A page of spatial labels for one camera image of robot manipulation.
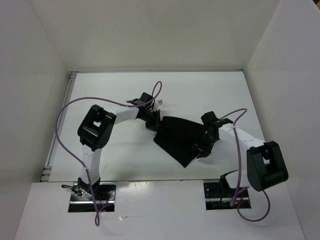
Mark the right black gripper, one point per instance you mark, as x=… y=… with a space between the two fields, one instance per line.
x=205 y=151

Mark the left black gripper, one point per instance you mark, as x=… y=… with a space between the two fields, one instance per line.
x=156 y=123

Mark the black skirt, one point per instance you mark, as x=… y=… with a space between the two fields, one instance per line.
x=177 y=137

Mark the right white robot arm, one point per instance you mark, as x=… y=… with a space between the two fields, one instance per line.
x=260 y=164

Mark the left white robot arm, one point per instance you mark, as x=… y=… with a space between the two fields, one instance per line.
x=95 y=131

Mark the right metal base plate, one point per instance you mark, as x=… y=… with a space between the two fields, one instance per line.
x=218 y=199

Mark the metal base plate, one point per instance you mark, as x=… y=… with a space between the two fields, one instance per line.
x=80 y=202
x=218 y=199

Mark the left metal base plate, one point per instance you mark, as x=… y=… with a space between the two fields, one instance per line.
x=80 y=202

